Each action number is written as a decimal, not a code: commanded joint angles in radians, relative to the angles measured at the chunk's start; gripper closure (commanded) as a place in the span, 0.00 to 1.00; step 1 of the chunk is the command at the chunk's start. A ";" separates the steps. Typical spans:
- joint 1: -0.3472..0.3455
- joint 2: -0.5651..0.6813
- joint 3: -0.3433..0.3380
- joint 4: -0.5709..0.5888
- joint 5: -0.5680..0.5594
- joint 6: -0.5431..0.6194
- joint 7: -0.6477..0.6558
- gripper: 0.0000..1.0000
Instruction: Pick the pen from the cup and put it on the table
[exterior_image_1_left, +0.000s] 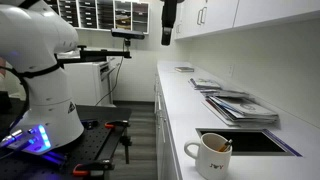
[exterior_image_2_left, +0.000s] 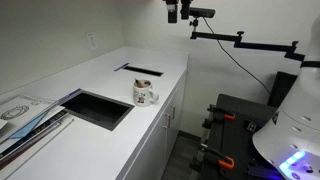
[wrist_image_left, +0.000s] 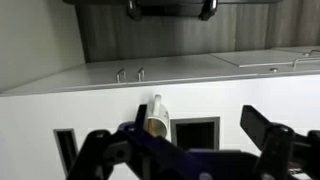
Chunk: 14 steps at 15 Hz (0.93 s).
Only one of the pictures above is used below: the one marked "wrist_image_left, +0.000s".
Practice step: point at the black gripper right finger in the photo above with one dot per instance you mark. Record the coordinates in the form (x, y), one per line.
(274, 140)

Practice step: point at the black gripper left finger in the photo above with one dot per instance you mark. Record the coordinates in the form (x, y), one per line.
(102, 151)

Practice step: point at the white ceramic mug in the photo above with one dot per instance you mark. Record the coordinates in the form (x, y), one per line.
(157, 117)

